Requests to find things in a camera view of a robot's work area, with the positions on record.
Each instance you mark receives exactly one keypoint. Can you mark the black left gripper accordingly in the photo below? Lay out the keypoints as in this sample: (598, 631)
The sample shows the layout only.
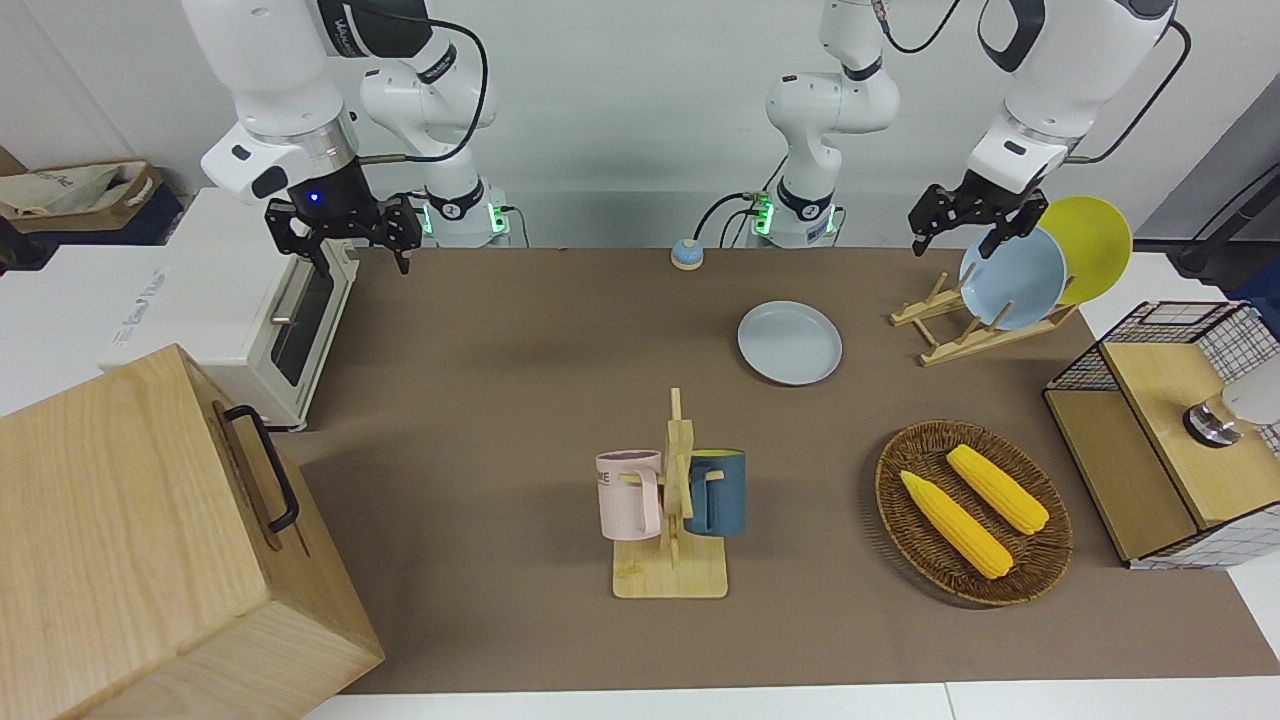
(990, 190)

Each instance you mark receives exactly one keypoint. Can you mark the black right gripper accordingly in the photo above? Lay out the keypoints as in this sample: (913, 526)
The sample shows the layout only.
(335, 195)

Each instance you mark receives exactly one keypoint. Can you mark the gray plate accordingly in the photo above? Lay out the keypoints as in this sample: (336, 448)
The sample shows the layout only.
(790, 343)

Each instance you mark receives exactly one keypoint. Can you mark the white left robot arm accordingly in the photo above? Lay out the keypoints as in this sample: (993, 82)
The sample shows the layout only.
(1060, 80)

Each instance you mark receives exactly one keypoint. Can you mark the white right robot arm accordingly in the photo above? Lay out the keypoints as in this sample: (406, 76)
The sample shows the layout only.
(270, 70)

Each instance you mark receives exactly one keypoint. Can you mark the light blue plate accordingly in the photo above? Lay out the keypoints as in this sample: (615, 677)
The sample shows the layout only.
(1015, 285)

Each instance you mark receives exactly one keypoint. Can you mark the yellow plate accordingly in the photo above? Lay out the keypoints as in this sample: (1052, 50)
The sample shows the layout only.
(1095, 240)

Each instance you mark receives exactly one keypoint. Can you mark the wooden plate rack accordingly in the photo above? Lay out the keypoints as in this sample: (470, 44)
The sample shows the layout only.
(960, 350)

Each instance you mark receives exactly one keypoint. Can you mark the white toaster oven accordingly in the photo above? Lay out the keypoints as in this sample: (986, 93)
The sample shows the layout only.
(200, 300)

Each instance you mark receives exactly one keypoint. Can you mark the cardboard box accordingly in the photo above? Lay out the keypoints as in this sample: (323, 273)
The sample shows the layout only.
(135, 200)

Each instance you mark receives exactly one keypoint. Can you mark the brown table mat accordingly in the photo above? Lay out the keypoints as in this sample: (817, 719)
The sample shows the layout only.
(480, 420)

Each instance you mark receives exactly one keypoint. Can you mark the black stand pole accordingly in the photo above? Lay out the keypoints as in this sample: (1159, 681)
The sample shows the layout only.
(1235, 215)

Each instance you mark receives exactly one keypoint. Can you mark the yellow corn cob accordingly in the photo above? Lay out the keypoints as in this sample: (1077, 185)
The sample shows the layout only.
(955, 525)
(1000, 490)

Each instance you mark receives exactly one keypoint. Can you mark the small blue round bell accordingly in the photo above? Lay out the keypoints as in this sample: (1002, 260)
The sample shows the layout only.
(686, 254)

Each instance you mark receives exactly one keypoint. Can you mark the white cloth bag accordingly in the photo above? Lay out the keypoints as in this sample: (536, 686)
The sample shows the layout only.
(60, 190)

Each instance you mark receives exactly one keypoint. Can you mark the white and silver device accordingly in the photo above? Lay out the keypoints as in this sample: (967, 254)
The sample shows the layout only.
(1250, 400)

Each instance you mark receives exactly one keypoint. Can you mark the brown wicker basket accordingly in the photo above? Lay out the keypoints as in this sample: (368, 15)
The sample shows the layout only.
(1040, 560)

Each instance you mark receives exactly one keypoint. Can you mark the dark blue mug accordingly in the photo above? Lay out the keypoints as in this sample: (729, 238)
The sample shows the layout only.
(722, 500)

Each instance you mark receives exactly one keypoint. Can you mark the large wooden box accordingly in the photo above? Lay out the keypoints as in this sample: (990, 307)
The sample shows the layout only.
(130, 540)

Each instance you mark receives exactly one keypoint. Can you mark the pink mug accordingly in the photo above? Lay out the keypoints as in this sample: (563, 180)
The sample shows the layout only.
(625, 500)

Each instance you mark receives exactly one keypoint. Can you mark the wooden mug rack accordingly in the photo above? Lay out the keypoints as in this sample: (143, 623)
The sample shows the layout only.
(670, 580)

